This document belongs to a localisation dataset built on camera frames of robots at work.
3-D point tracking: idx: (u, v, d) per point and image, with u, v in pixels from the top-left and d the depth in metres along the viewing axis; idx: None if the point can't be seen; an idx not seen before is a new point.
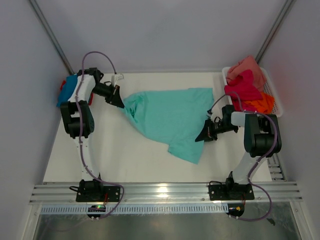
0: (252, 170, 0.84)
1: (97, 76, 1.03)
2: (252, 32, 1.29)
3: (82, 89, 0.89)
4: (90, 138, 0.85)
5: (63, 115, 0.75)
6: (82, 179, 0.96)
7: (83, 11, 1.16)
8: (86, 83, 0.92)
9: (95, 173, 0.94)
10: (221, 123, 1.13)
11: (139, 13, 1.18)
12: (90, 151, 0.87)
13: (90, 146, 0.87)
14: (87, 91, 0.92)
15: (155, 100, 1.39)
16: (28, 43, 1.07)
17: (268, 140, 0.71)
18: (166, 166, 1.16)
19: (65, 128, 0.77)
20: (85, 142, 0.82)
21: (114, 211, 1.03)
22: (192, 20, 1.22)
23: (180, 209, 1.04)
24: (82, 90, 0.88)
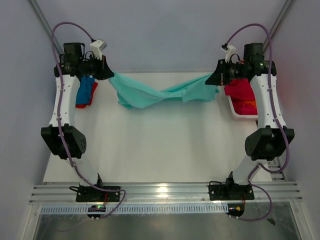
0: (252, 172, 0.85)
1: (79, 68, 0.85)
2: (251, 32, 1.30)
3: (65, 101, 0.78)
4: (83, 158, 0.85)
5: (48, 142, 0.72)
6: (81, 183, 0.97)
7: (83, 11, 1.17)
8: (67, 89, 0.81)
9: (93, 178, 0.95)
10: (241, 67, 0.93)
11: (138, 13, 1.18)
12: (86, 162, 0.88)
13: (85, 159, 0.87)
14: (72, 99, 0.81)
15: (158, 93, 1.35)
16: (28, 43, 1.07)
17: (267, 146, 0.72)
18: (165, 167, 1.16)
19: (53, 150, 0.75)
20: (78, 162, 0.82)
21: (114, 211, 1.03)
22: (191, 20, 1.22)
23: (180, 209, 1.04)
24: (65, 103, 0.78)
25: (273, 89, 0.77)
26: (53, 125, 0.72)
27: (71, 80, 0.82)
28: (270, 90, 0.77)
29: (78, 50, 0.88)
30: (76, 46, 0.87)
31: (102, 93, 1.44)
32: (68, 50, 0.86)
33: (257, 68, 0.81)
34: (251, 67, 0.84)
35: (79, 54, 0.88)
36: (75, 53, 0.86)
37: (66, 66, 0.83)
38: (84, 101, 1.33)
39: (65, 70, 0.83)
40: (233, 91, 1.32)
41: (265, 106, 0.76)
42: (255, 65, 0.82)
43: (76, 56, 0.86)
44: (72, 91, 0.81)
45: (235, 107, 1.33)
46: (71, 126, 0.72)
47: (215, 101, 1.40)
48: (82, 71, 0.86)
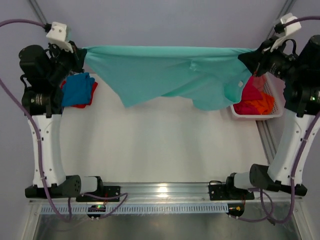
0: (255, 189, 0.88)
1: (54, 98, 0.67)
2: (252, 33, 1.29)
3: (46, 153, 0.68)
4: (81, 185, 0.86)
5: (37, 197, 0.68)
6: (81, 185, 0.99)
7: (83, 12, 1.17)
8: (46, 136, 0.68)
9: (92, 189, 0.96)
10: (290, 68, 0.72)
11: (138, 13, 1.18)
12: (83, 181, 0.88)
13: (83, 182, 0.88)
14: (55, 145, 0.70)
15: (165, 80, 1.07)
16: (28, 43, 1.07)
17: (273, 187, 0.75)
18: (165, 167, 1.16)
19: None
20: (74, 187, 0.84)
21: (115, 211, 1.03)
22: (191, 20, 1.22)
23: (180, 209, 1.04)
24: (47, 157, 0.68)
25: (307, 141, 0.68)
26: (39, 184, 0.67)
27: (48, 123, 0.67)
28: (303, 141, 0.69)
29: (43, 64, 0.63)
30: (38, 63, 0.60)
31: (102, 93, 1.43)
32: (27, 73, 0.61)
33: (303, 101, 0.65)
34: (296, 95, 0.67)
35: (44, 69, 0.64)
36: (40, 73, 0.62)
37: (38, 100, 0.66)
38: (84, 100, 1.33)
39: (39, 107, 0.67)
40: None
41: (285, 160, 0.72)
42: (303, 96, 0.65)
43: (42, 76, 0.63)
44: (51, 136, 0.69)
45: (235, 107, 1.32)
46: (61, 189, 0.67)
47: None
48: (58, 93, 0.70)
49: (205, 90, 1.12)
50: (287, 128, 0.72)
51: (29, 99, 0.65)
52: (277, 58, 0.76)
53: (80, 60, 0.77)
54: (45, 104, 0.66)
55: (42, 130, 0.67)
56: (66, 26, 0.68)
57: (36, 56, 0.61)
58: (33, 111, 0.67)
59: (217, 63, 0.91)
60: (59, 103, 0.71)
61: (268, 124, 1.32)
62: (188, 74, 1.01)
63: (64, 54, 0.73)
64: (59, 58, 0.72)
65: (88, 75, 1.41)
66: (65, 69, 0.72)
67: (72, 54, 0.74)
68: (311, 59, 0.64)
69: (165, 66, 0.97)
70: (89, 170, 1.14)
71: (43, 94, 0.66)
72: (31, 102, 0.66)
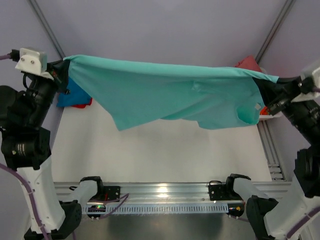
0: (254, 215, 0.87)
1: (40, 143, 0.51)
2: (252, 33, 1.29)
3: (41, 205, 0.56)
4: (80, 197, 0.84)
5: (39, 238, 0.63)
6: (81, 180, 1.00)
7: (82, 12, 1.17)
8: (37, 188, 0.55)
9: (93, 194, 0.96)
10: (314, 126, 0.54)
11: (138, 13, 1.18)
12: (85, 193, 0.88)
13: (82, 191, 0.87)
14: (49, 194, 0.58)
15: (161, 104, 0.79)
16: (28, 43, 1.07)
17: None
18: (164, 167, 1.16)
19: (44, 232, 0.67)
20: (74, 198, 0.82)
21: (115, 211, 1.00)
22: (191, 20, 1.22)
23: (180, 209, 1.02)
24: (42, 206, 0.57)
25: (311, 217, 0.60)
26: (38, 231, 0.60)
27: (37, 175, 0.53)
28: (306, 217, 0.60)
29: (20, 111, 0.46)
30: (12, 114, 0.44)
31: None
32: (0, 125, 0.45)
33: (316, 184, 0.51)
34: (311, 172, 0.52)
35: (23, 113, 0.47)
36: (18, 123, 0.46)
37: (21, 151, 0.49)
38: (84, 101, 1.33)
39: (22, 158, 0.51)
40: None
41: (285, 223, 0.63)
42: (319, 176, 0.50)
43: (20, 125, 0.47)
44: (44, 186, 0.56)
45: None
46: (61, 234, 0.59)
47: None
48: (44, 136, 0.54)
49: (214, 111, 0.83)
50: (289, 199, 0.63)
51: (10, 151, 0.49)
52: (305, 112, 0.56)
53: (62, 82, 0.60)
54: (30, 155, 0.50)
55: (32, 182, 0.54)
56: (39, 55, 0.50)
57: (7, 106, 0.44)
58: (16, 163, 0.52)
59: (224, 84, 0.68)
60: (45, 148, 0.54)
61: (268, 125, 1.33)
62: (197, 97, 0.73)
63: (42, 81, 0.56)
64: (38, 88, 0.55)
65: None
66: (47, 98, 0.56)
67: (53, 80, 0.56)
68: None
69: (160, 82, 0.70)
70: (89, 171, 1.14)
71: (26, 141, 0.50)
72: (12, 154, 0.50)
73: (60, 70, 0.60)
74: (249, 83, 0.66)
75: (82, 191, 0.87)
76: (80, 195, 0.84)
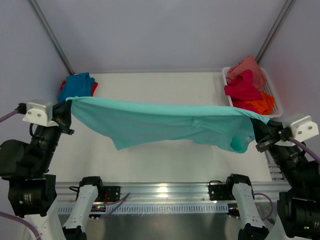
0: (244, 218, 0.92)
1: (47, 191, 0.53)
2: (253, 32, 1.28)
3: None
4: (82, 215, 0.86)
5: None
6: (82, 182, 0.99)
7: (82, 11, 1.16)
8: (45, 230, 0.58)
9: (94, 199, 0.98)
10: (294, 169, 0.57)
11: (138, 13, 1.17)
12: (87, 207, 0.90)
13: (82, 208, 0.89)
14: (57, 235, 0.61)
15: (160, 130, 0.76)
16: (27, 43, 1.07)
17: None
18: (164, 166, 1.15)
19: None
20: (77, 217, 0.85)
21: (115, 211, 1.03)
22: (191, 20, 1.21)
23: (180, 209, 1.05)
24: None
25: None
26: None
27: (44, 221, 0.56)
28: None
29: (27, 163, 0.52)
30: (19, 167, 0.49)
31: (102, 92, 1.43)
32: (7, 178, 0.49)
33: (294, 227, 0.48)
34: (291, 214, 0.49)
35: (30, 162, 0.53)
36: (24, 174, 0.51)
37: (28, 201, 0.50)
38: None
39: (29, 206, 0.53)
40: (233, 91, 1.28)
41: None
42: (297, 220, 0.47)
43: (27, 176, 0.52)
44: (50, 230, 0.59)
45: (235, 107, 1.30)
46: None
47: (215, 100, 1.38)
48: (50, 183, 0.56)
49: (209, 137, 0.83)
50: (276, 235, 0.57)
51: (17, 200, 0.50)
52: (285, 154, 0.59)
53: (67, 124, 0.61)
54: (37, 204, 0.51)
55: (39, 226, 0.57)
56: (45, 109, 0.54)
57: (15, 160, 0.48)
58: (22, 210, 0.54)
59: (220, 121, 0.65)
60: (51, 194, 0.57)
61: None
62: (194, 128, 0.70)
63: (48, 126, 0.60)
64: (43, 133, 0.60)
65: (88, 75, 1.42)
66: (51, 144, 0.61)
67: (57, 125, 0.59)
68: (313, 184, 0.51)
69: (160, 122, 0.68)
70: (89, 171, 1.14)
71: (33, 191, 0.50)
72: (19, 203, 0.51)
73: (65, 113, 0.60)
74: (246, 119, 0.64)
75: (84, 206, 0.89)
76: (82, 215, 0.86)
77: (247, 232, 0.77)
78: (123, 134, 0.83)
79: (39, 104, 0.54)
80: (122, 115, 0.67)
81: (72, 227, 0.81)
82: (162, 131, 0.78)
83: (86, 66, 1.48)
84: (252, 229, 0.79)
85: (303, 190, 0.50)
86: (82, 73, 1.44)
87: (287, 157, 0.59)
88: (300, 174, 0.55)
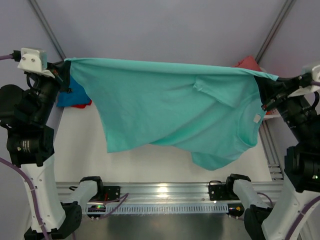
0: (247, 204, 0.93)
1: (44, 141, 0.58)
2: (252, 32, 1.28)
3: (42, 202, 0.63)
4: (79, 196, 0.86)
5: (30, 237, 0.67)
6: (84, 178, 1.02)
7: (82, 11, 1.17)
8: (40, 184, 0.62)
9: (92, 194, 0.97)
10: (303, 123, 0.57)
11: (138, 13, 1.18)
12: (85, 194, 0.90)
13: (81, 191, 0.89)
14: (52, 192, 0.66)
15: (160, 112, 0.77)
16: (27, 43, 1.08)
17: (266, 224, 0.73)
18: (164, 166, 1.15)
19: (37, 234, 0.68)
20: (73, 196, 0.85)
21: (114, 211, 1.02)
22: (190, 20, 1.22)
23: (180, 209, 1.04)
24: (43, 204, 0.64)
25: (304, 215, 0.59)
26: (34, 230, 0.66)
27: (40, 173, 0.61)
28: (300, 215, 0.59)
29: (25, 108, 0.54)
30: (18, 111, 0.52)
31: None
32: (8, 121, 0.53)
33: (303, 178, 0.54)
34: (299, 167, 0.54)
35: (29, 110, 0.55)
36: (23, 119, 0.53)
37: (25, 147, 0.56)
38: (84, 100, 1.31)
39: (26, 155, 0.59)
40: None
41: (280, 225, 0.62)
42: (306, 171, 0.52)
43: (27, 121, 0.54)
44: (46, 184, 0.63)
45: None
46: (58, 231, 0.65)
47: None
48: (48, 135, 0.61)
49: (216, 127, 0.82)
50: (285, 194, 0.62)
51: (15, 148, 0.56)
52: (298, 108, 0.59)
53: (64, 81, 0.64)
54: (34, 152, 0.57)
55: (34, 178, 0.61)
56: (39, 54, 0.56)
57: (14, 103, 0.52)
58: (20, 159, 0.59)
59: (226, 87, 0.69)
60: (49, 146, 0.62)
61: (268, 125, 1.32)
62: (200, 101, 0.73)
63: (44, 80, 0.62)
64: (41, 87, 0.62)
65: None
66: (50, 98, 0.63)
67: (54, 78, 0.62)
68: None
69: (158, 89, 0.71)
70: (89, 171, 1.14)
71: (31, 139, 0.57)
72: (17, 150, 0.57)
73: (62, 71, 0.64)
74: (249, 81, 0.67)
75: (83, 192, 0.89)
76: (79, 195, 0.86)
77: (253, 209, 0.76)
78: (120, 117, 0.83)
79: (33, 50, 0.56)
80: (119, 80, 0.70)
81: (69, 201, 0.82)
82: (168, 117, 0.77)
83: None
84: (258, 208, 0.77)
85: (312, 142, 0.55)
86: None
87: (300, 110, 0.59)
88: (310, 128, 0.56)
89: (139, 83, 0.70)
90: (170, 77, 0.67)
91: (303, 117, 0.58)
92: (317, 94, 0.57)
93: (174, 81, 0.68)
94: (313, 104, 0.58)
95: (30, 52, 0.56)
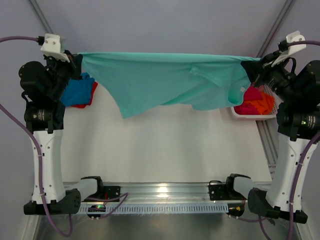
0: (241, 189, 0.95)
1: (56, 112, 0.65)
2: (252, 32, 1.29)
3: (47, 172, 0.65)
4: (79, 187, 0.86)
5: (28, 212, 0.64)
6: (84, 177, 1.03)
7: (82, 11, 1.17)
8: (47, 151, 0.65)
9: (93, 192, 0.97)
10: (287, 86, 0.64)
11: (138, 13, 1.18)
12: (85, 187, 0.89)
13: (81, 184, 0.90)
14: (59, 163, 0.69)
15: (158, 84, 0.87)
16: (27, 42, 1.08)
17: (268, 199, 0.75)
18: (164, 165, 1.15)
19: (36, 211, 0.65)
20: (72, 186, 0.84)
21: (114, 211, 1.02)
22: (191, 21, 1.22)
23: (180, 209, 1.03)
24: (47, 173, 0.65)
25: (302, 165, 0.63)
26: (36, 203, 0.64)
27: (49, 139, 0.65)
28: (299, 165, 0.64)
29: (43, 81, 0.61)
30: (38, 82, 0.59)
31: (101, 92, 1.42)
32: (28, 91, 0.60)
33: (294, 128, 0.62)
34: (288, 119, 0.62)
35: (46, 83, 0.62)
36: (41, 90, 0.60)
37: (40, 116, 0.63)
38: (84, 100, 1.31)
39: (40, 122, 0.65)
40: None
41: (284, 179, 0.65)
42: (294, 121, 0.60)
43: (44, 93, 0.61)
44: (53, 152, 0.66)
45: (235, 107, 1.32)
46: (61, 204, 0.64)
47: None
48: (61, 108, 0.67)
49: (208, 96, 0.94)
50: (282, 149, 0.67)
51: (31, 115, 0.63)
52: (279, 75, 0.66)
53: (77, 68, 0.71)
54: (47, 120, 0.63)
55: (43, 145, 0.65)
56: (58, 38, 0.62)
57: (36, 75, 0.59)
58: (34, 126, 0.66)
59: (216, 70, 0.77)
60: (61, 118, 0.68)
61: (268, 125, 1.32)
62: (193, 79, 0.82)
63: (61, 64, 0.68)
64: (57, 69, 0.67)
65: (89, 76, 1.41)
66: (65, 80, 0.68)
67: (69, 63, 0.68)
68: (304, 87, 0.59)
69: (156, 70, 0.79)
70: (89, 171, 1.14)
71: (46, 109, 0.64)
72: (33, 118, 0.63)
73: (76, 60, 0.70)
74: (237, 68, 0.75)
75: (82, 185, 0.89)
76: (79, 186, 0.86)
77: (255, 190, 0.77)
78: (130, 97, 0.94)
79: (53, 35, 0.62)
80: (126, 68, 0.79)
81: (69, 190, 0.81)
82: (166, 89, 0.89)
83: None
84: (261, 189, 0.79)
85: (296, 95, 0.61)
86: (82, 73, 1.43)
87: (283, 77, 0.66)
88: (294, 88, 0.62)
89: (143, 69, 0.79)
90: (165, 63, 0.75)
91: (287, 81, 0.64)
92: (293, 60, 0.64)
93: (169, 65, 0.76)
94: (292, 69, 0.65)
95: (51, 36, 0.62)
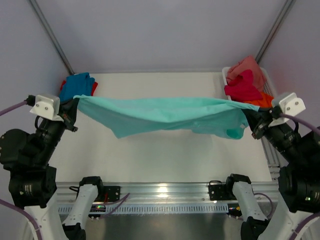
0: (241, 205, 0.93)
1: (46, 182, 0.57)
2: (252, 32, 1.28)
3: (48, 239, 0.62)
4: (80, 212, 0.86)
5: None
6: (84, 178, 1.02)
7: (82, 11, 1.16)
8: (44, 223, 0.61)
9: (94, 198, 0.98)
10: (290, 146, 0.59)
11: (138, 13, 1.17)
12: (86, 206, 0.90)
13: (82, 205, 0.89)
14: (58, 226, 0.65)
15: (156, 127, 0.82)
16: (27, 43, 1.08)
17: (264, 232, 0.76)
18: (164, 164, 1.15)
19: None
20: (74, 216, 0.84)
21: (114, 211, 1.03)
22: (191, 20, 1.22)
23: (180, 209, 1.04)
24: None
25: (298, 234, 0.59)
26: None
27: (44, 212, 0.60)
28: (294, 233, 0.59)
29: (29, 152, 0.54)
30: (22, 155, 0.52)
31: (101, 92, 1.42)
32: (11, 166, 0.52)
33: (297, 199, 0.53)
34: (292, 188, 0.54)
35: (32, 152, 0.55)
36: (26, 162, 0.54)
37: (27, 191, 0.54)
38: None
39: (29, 199, 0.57)
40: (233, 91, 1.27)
41: None
42: (299, 192, 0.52)
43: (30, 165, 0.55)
44: (50, 221, 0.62)
45: None
46: None
47: None
48: (50, 174, 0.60)
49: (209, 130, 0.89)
50: (279, 213, 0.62)
51: (17, 191, 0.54)
52: (280, 135, 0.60)
53: (71, 122, 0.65)
54: (37, 195, 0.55)
55: (38, 218, 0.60)
56: (53, 103, 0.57)
57: (19, 147, 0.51)
58: (22, 202, 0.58)
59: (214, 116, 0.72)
60: (51, 186, 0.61)
61: None
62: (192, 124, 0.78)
63: (52, 121, 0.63)
64: (47, 126, 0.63)
65: (88, 75, 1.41)
66: (54, 137, 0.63)
67: (62, 121, 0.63)
68: (311, 154, 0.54)
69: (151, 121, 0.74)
70: (88, 170, 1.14)
71: (33, 182, 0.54)
72: (20, 194, 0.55)
73: (71, 110, 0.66)
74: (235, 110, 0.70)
75: (83, 205, 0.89)
76: (81, 212, 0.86)
77: (250, 223, 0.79)
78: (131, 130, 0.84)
79: (47, 97, 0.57)
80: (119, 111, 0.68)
81: (72, 224, 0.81)
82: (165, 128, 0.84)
83: (86, 65, 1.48)
84: (255, 221, 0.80)
85: (301, 162, 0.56)
86: (82, 73, 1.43)
87: (283, 136, 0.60)
88: (297, 149, 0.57)
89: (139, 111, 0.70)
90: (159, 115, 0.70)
91: (288, 142, 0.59)
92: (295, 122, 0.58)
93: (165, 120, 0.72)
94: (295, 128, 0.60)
95: (44, 100, 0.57)
